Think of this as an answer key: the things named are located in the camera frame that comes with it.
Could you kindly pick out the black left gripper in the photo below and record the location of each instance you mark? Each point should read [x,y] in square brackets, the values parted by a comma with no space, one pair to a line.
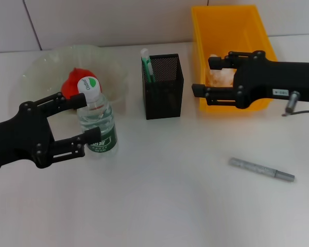
[18,139]

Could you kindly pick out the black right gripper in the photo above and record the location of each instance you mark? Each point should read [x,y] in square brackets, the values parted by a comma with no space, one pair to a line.
[273,79]

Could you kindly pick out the clear green-label water bottle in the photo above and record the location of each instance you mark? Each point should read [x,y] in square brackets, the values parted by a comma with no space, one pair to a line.
[98,123]

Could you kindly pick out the white paper ball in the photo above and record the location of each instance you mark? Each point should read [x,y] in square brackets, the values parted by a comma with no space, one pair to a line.
[221,78]

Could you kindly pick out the red-orange toy orange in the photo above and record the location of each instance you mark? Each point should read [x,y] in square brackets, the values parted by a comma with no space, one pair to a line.
[70,85]

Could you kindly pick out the green utility knife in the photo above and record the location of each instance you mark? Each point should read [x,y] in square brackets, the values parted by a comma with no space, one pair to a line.
[148,67]

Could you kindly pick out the grey marker pen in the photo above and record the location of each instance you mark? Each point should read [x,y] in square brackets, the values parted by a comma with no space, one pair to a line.
[257,168]

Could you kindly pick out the black mesh pen holder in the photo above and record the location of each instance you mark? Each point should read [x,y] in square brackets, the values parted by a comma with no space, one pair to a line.
[164,103]

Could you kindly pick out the pale green glass fruit plate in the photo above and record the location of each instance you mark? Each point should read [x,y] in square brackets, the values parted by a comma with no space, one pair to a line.
[113,67]

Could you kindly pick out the yellow plastic bin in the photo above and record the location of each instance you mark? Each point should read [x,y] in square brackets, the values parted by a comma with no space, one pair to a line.
[221,31]

